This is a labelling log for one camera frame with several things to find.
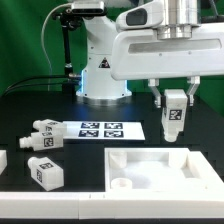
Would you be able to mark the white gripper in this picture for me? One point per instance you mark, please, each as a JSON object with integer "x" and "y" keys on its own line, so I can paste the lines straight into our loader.
{"x": 139, "y": 54}

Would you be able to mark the white square tabletop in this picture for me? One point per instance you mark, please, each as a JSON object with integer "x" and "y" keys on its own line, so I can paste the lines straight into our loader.
{"x": 159, "y": 170}

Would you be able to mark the silver depth camera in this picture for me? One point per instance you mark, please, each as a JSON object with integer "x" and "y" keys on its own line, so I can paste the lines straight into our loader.
{"x": 88, "y": 7}

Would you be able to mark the white U-shaped obstacle fence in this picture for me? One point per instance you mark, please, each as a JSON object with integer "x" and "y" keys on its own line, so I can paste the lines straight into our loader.
{"x": 26, "y": 202}

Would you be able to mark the black camera stand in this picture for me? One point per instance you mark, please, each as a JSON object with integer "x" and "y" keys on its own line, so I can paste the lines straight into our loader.
{"x": 69, "y": 22}

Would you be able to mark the white AprilTag sheet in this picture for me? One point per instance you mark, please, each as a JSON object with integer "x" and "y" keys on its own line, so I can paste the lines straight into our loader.
{"x": 100, "y": 130}

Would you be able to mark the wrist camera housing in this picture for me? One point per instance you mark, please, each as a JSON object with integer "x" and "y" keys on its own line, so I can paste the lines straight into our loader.
{"x": 148, "y": 15}

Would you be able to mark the white block left edge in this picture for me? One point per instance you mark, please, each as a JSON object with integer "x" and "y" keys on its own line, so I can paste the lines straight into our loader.
{"x": 3, "y": 160}

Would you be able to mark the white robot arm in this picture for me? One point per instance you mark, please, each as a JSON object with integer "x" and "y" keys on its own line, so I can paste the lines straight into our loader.
{"x": 180, "y": 18}

